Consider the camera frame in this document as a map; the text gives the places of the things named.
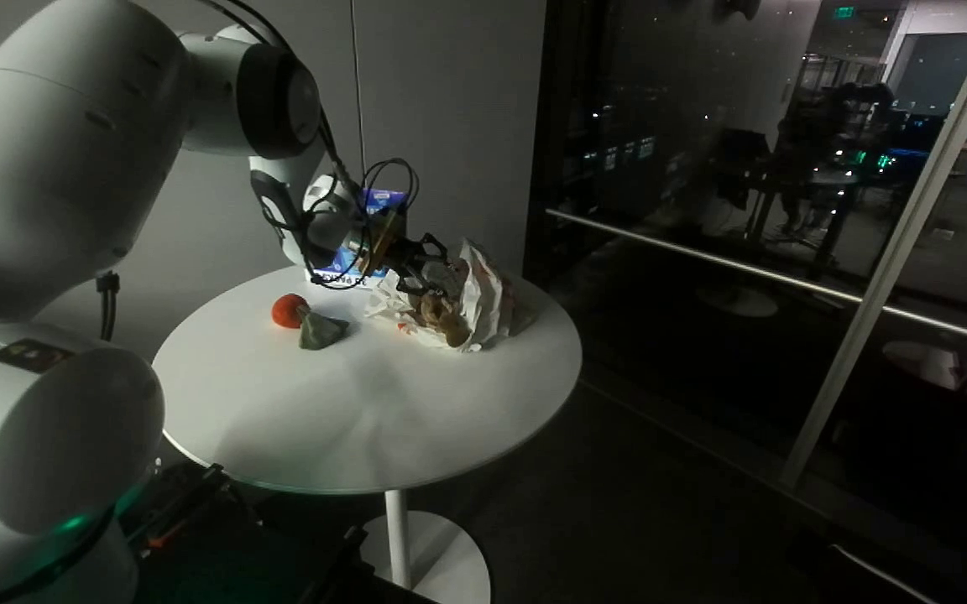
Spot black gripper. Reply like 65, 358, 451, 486
372, 224, 454, 299

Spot brown plush toy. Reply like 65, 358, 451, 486
414, 292, 478, 348

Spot white orange striped plastic bag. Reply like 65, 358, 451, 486
366, 238, 541, 357

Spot white object behind glass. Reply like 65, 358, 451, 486
882, 331, 967, 397

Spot yellowish wrist camera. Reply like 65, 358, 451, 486
362, 204, 409, 269

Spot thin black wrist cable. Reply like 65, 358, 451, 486
213, 0, 428, 295

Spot white table pedestal base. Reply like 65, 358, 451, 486
357, 486, 496, 604

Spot pale horizontal window rail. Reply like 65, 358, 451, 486
544, 204, 967, 351

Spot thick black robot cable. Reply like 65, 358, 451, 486
95, 265, 123, 346

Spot pale window frame post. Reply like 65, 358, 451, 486
778, 0, 967, 490

